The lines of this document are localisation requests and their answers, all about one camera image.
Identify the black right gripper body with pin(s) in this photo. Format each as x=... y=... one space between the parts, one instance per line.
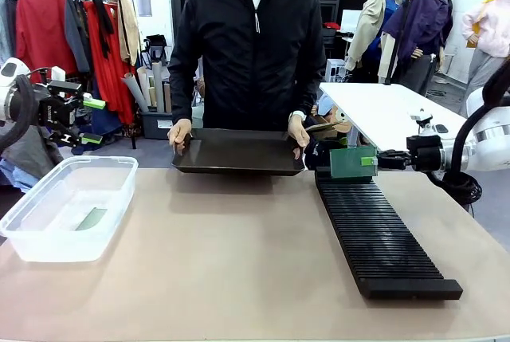
x=426 y=154

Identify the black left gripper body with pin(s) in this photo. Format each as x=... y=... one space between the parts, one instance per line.
x=57 y=107

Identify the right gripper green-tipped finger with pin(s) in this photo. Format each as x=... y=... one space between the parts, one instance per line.
x=396 y=164
x=368 y=161

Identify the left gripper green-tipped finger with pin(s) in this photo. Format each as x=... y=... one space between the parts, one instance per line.
x=89 y=140
x=93 y=103

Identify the dark green PCB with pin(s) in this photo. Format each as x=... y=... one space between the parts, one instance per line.
x=346 y=162

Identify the light green perforated PCB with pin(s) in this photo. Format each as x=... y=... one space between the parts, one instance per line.
x=92 y=218

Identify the black plastic tray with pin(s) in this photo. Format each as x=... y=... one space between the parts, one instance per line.
x=239 y=154

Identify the person's left forearm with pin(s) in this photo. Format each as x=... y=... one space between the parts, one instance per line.
x=308 y=91

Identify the person's right forearm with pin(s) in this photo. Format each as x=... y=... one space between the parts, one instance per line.
x=181 y=95

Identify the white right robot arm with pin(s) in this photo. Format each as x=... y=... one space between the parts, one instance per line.
x=492 y=142

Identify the person's left hand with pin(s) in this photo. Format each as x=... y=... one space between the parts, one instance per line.
x=299 y=132

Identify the person's right hand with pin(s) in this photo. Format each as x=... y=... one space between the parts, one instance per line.
x=180 y=132

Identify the grey table leg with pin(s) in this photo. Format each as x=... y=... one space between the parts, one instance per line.
x=352 y=138

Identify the red dress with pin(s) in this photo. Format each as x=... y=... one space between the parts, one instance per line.
x=105 y=63

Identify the white table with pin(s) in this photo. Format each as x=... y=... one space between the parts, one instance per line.
x=382 y=111

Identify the cardboard pieces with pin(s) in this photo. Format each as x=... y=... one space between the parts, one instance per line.
x=328 y=123

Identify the grey cloth pile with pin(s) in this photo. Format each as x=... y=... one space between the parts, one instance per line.
x=28 y=154

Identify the bundle of paper rolls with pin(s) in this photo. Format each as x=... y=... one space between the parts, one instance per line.
x=153 y=87

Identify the grey storage bin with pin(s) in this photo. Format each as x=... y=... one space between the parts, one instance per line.
x=157 y=124

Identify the black slotted PCB rack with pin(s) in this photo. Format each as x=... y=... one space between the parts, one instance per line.
x=374 y=230

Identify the grey hanging garment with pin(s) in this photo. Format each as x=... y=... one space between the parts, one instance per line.
x=77 y=35

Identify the black scarf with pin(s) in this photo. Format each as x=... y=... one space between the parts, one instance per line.
x=104 y=27

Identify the red jacket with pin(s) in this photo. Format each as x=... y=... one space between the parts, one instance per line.
x=44 y=31

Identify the beige hanging garment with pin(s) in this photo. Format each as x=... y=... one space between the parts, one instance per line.
x=129 y=31

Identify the black chair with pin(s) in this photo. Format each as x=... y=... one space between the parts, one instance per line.
x=156 y=49

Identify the white wristwatch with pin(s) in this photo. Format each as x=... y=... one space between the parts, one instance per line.
x=299 y=115

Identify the pale blue hanging garment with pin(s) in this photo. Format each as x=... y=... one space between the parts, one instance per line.
x=5 y=27

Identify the clear plastic storage box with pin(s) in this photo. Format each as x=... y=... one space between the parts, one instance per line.
x=71 y=238

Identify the mannequin with purple jacket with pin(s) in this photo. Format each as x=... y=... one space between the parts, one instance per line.
x=422 y=27

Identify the mannequin with pink jacket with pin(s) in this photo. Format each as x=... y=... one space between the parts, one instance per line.
x=490 y=39

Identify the mannequin with beige coat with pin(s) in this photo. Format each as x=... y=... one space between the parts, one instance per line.
x=372 y=23

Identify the person in black jacket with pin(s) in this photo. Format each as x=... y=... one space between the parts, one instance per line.
x=247 y=51

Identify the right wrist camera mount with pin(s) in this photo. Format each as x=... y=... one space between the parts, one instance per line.
x=424 y=123

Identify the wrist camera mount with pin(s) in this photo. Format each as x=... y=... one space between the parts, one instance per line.
x=58 y=74
x=424 y=123

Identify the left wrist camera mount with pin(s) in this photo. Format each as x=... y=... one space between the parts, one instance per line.
x=58 y=74

